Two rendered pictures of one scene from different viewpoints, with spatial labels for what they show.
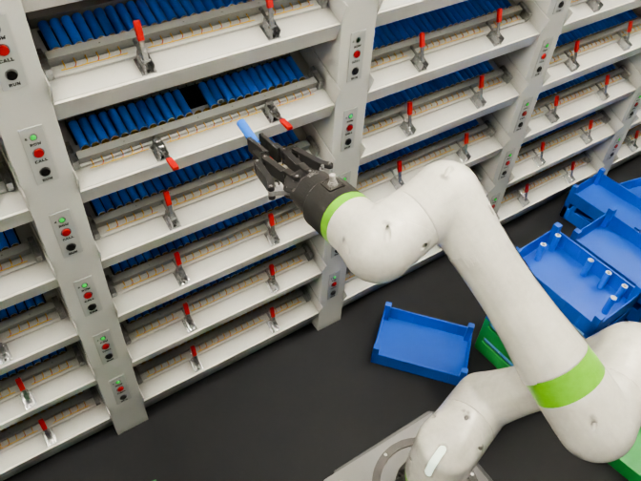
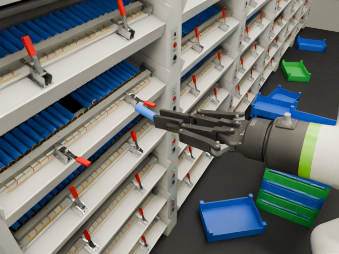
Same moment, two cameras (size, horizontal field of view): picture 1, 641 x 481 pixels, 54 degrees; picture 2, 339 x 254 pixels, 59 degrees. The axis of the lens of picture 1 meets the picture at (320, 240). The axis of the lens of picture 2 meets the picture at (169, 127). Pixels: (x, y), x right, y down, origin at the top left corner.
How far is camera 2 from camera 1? 0.65 m
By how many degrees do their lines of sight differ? 19
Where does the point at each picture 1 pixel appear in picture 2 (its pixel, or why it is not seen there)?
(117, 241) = (42, 246)
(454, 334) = (241, 204)
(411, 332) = (219, 213)
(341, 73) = (168, 61)
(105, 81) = (8, 103)
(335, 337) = (179, 236)
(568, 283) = not seen: hidden behind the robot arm
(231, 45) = (103, 50)
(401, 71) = (189, 55)
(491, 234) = not seen: outside the picture
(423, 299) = (213, 191)
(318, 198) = (284, 139)
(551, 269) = not seen: hidden behind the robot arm
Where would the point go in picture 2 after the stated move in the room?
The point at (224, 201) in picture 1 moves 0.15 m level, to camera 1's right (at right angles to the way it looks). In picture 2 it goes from (111, 177) to (157, 164)
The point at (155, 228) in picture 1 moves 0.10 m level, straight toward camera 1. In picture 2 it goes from (68, 220) to (89, 246)
